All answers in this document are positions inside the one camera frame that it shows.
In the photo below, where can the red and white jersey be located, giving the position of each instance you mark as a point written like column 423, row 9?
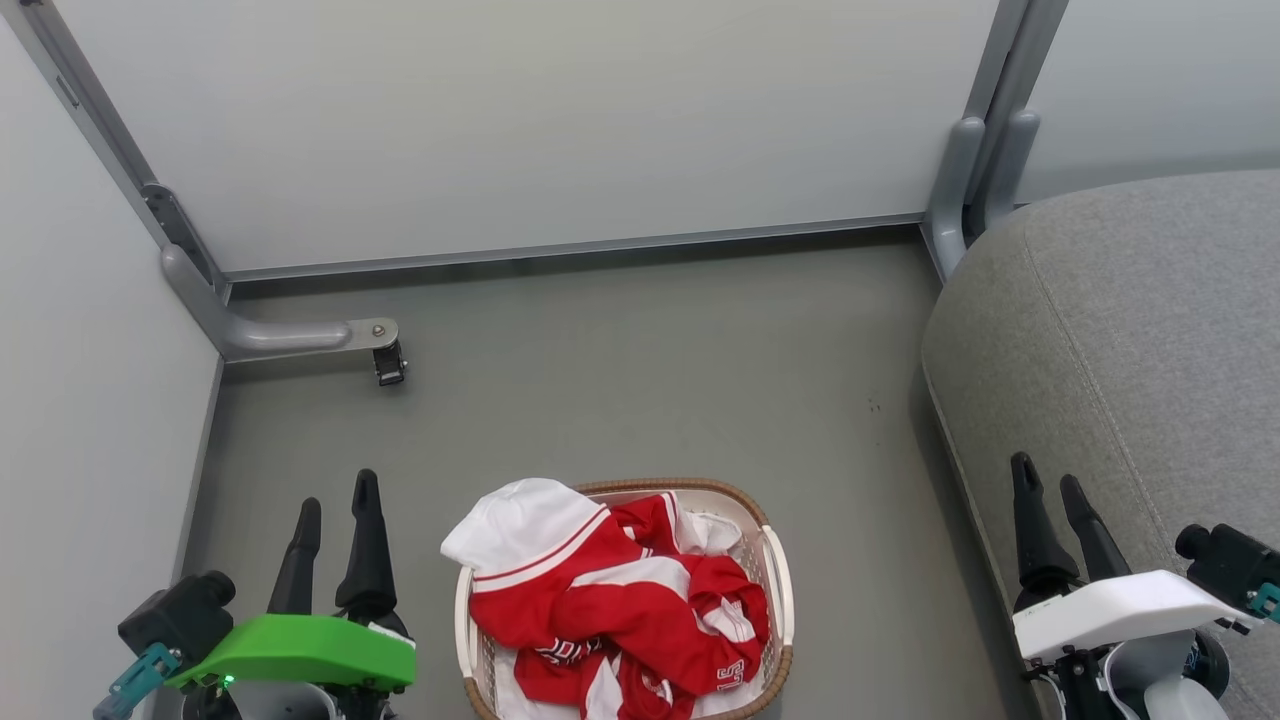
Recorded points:
column 600, row 600

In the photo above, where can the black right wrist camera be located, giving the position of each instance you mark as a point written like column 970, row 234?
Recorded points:
column 1225, row 560

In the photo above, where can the black caster wheel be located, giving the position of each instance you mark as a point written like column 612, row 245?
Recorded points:
column 390, row 365

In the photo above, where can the grey partition bottom rail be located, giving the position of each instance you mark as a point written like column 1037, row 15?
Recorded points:
column 570, row 247
column 203, row 450

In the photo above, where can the grey partition post with bracket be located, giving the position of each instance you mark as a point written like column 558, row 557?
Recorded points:
column 100, row 110

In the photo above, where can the grey fabric sofa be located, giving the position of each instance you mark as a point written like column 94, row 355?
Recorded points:
column 1150, row 350

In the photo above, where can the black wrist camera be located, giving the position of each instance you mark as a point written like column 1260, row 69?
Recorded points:
column 180, row 615
column 1225, row 560

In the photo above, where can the white wicker-rimmed laundry basket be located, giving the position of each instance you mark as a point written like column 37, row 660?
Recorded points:
column 781, row 600

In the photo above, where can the teal left camera plug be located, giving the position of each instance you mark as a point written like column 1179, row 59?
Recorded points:
column 135, row 680

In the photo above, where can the plain grey partition post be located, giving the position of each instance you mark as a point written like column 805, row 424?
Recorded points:
column 1030, row 55
column 995, row 70

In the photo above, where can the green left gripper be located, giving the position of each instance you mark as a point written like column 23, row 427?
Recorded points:
column 300, row 650

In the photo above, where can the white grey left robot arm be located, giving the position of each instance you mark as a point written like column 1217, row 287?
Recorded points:
column 285, row 703

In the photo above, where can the curved grey partition foot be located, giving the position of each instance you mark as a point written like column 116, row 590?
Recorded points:
column 1010, row 165
column 950, row 190

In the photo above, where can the teal camera plug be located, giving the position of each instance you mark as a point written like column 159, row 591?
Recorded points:
column 1267, row 602
column 135, row 680

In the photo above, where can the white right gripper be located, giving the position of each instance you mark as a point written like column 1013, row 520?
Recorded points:
column 1110, row 610

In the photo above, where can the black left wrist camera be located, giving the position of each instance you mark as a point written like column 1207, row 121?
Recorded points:
column 180, row 615

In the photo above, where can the teal right camera plug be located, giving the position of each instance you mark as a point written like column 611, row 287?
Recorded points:
column 1267, row 602

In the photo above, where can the long grey partition foot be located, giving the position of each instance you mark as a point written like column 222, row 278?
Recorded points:
column 280, row 338

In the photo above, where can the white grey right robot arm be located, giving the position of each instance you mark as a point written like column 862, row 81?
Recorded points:
column 1150, row 680

